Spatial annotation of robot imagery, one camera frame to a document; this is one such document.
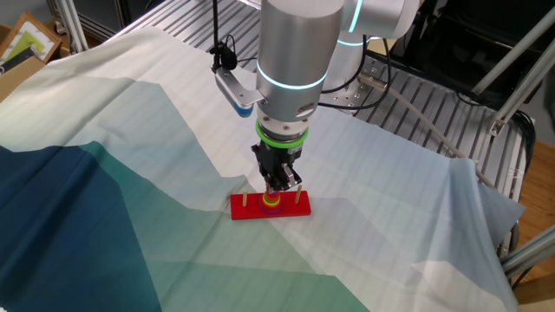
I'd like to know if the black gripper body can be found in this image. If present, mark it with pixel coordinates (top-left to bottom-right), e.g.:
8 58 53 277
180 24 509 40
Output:
250 142 304 174

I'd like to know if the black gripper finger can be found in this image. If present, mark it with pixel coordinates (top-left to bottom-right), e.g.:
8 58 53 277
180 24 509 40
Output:
259 166 275 194
273 163 304 192

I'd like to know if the red Hanoi base with pegs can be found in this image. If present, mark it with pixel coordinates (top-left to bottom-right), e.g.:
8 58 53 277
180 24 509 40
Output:
229 185 312 221

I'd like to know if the silver robot mounting plate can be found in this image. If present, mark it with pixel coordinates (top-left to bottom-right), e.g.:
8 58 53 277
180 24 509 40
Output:
320 55 382 116

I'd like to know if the blue green white tablecloth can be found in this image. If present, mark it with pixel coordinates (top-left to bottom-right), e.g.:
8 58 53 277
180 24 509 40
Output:
0 25 528 312

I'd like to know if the tan wooden board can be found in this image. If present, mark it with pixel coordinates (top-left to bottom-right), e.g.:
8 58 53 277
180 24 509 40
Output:
366 36 426 57

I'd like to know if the black chair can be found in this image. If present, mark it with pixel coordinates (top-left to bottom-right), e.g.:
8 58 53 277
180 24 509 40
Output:
407 0 555 112

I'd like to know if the brown cardboard box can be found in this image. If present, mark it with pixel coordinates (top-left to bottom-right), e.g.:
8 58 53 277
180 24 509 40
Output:
0 55 47 104

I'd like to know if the green flange ring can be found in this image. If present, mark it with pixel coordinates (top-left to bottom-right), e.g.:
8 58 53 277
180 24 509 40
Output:
254 120 310 150

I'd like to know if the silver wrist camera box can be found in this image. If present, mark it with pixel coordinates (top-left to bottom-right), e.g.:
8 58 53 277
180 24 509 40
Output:
214 67 265 119

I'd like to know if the black camera cable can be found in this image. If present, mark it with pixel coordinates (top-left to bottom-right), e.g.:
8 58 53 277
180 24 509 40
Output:
210 0 238 73

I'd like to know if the beige hose with metal connector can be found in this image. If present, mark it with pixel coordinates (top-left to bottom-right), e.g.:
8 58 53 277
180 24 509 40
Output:
357 71 498 190

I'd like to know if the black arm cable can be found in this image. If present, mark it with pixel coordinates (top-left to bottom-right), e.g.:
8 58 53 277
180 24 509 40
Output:
319 36 393 110

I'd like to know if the black cable bundle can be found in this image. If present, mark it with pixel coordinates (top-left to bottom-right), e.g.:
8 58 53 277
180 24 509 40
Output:
513 110 538 174

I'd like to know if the aluminium frame post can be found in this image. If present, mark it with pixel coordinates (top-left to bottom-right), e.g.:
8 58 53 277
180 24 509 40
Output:
499 224 555 281
55 0 90 54
488 41 555 138

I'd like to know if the thin aluminium frame brace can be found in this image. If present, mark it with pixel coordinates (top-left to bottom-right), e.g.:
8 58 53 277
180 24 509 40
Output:
471 6 555 95

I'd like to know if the wooden picture frame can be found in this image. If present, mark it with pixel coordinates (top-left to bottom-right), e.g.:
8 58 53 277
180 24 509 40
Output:
0 10 62 75

